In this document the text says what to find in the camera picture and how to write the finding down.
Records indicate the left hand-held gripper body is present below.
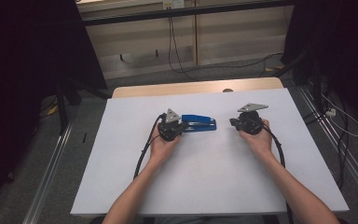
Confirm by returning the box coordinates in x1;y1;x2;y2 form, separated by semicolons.
157;108;183;143

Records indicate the beige cabinet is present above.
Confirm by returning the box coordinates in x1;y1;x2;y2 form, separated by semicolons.
75;0;295;80

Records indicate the black floor cable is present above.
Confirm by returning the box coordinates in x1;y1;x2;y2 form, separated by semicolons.
303;106;351;189

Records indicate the white table sheet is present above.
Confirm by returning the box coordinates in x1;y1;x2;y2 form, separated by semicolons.
70;88;350;217

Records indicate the metal floor rail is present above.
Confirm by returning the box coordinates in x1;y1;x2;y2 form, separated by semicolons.
297;84;358;204
22;119;75;224

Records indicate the white cable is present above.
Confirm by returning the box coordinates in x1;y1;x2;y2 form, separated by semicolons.
321;92;358;138

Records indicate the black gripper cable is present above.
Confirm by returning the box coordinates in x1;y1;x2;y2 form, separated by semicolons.
255;119;295;224
132;112;168;181

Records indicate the white wall socket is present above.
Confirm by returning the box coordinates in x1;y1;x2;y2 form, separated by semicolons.
162;0;186;10

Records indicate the black horizontal bar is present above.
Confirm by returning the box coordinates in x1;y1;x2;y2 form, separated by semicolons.
81;0;296;28

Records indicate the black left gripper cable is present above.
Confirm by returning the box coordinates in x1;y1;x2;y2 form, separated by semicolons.
132;112;168;181

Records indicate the blue stapler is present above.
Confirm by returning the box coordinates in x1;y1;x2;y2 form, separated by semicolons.
180;113;217;133

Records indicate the person's left hand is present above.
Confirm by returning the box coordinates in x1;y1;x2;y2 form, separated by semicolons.
148;123;182;166

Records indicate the black curtain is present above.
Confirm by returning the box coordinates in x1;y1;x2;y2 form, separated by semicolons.
280;0;358;133
0;0;108;216

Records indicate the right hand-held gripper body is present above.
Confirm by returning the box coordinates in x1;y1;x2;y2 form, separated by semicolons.
233;103;269;136

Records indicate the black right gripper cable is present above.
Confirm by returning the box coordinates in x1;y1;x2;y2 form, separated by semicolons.
255;119;295;224

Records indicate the person's right hand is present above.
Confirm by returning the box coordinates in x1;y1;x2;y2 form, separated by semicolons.
238;119;275;161

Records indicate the black stand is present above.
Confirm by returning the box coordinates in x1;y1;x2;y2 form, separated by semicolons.
55;77;114;135
273;49;325;115

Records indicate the wooden table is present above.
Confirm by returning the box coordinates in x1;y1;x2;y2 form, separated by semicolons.
111;77;284;99

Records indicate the black hanging cable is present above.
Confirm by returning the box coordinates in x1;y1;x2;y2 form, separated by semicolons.
169;15;284;77
167;15;194;79

